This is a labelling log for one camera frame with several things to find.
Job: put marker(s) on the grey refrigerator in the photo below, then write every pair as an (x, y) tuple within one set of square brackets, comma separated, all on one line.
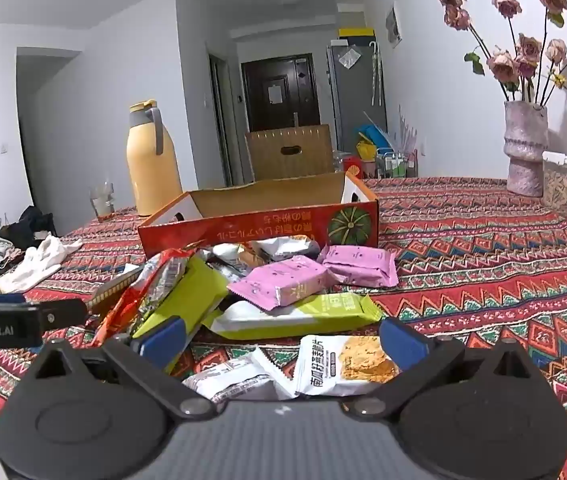
[(357, 92)]

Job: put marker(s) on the yellow box on refrigerator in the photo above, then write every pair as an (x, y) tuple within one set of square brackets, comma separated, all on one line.
[(356, 32)]

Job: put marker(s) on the white silver snack packet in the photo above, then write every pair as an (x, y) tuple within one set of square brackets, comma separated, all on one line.
[(285, 247)]

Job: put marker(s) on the green snack bar packet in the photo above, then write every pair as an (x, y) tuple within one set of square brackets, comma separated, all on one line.
[(315, 315)]

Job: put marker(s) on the dark clothes pile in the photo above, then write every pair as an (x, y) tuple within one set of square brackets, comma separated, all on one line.
[(31, 229)]

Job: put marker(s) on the drinking glass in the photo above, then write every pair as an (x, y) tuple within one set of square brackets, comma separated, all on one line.
[(102, 200)]

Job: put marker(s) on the red orange snack bag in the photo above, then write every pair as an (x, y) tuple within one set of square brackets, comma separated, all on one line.
[(157, 279)]

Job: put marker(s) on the dark entrance door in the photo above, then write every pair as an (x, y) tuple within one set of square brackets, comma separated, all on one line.
[(280, 93)]

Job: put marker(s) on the white cloth glove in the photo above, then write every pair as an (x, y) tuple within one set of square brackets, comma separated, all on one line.
[(38, 264)]

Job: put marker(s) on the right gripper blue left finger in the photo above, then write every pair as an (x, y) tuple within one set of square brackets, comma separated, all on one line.
[(163, 344)]

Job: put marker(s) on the pink snack packet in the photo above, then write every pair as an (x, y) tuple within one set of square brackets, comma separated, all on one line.
[(360, 265), (283, 283)]

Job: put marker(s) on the dried pink roses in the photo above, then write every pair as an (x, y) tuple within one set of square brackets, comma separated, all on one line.
[(532, 68)]

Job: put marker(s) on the white crumpled snack packet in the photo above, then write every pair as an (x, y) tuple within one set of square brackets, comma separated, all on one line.
[(252, 377)]

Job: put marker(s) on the wall electrical panel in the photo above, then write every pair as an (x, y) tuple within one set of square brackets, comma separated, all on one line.
[(393, 27)]

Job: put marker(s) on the yellow thermos jug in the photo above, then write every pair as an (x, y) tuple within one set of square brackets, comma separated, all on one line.
[(151, 159)]

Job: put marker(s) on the pink ceramic vase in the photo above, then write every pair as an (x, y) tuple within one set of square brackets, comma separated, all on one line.
[(526, 139)]

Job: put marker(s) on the wire storage rack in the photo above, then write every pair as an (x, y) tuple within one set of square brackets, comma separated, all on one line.
[(390, 164)]

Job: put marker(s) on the clear container with seeds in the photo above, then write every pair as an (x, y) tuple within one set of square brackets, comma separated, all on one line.
[(555, 182)]

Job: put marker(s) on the patterned red tablecloth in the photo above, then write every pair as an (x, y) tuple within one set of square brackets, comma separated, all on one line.
[(473, 261)]

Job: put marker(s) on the white oat crisp packet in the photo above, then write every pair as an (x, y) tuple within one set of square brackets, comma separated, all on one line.
[(341, 366)]

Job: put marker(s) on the orange cardboard snack box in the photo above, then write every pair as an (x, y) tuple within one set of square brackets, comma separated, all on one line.
[(332, 209)]

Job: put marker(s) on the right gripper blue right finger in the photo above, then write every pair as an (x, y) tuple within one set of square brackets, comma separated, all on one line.
[(402, 344)]

